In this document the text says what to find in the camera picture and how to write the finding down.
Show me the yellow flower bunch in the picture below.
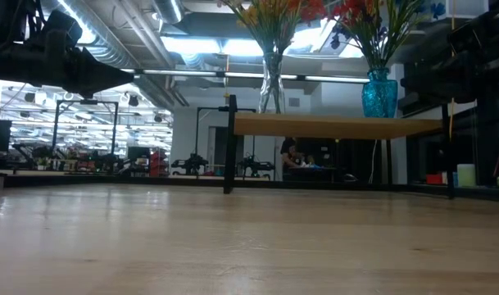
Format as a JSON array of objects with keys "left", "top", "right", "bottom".
[{"left": 230, "top": 0, "right": 283, "bottom": 57}]

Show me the long ceiling light bar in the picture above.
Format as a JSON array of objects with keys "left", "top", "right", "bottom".
[{"left": 120, "top": 67, "right": 372, "bottom": 84}]

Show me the red storage rack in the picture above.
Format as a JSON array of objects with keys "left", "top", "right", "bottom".
[{"left": 149, "top": 148, "right": 170, "bottom": 178}]

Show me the green white canister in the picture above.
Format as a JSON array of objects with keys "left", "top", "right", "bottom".
[{"left": 456, "top": 163, "right": 478, "bottom": 188}]

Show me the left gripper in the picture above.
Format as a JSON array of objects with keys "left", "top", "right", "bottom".
[{"left": 0, "top": 0, "right": 136, "bottom": 100}]

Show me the clear glass vase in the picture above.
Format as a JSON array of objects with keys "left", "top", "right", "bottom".
[{"left": 257, "top": 52, "right": 287, "bottom": 116}]

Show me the black metal frame stand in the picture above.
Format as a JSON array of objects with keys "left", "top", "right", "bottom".
[
  {"left": 194, "top": 93, "right": 258, "bottom": 144},
  {"left": 51, "top": 98, "right": 120, "bottom": 152}
]

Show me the white cable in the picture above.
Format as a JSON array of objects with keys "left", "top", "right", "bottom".
[{"left": 368, "top": 138, "right": 380, "bottom": 185}]

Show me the black background robot rig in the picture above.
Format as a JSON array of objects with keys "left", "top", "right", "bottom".
[
  {"left": 236, "top": 152, "right": 275, "bottom": 180},
  {"left": 170, "top": 152, "right": 210, "bottom": 177}
]

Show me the teal glass vase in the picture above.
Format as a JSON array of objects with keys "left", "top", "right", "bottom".
[{"left": 361, "top": 66, "right": 399, "bottom": 120}]

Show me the wooden shelf black frame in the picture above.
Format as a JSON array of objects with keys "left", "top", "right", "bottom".
[{"left": 223, "top": 93, "right": 456, "bottom": 201}]

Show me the silver air duct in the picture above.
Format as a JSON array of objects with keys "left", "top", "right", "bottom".
[
  {"left": 39, "top": 0, "right": 176, "bottom": 110},
  {"left": 150, "top": 0, "right": 185, "bottom": 26}
]

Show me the person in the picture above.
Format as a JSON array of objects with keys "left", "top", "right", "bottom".
[{"left": 279, "top": 137, "right": 312, "bottom": 182}]

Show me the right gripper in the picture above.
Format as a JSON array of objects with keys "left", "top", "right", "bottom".
[{"left": 399, "top": 0, "right": 499, "bottom": 105}]

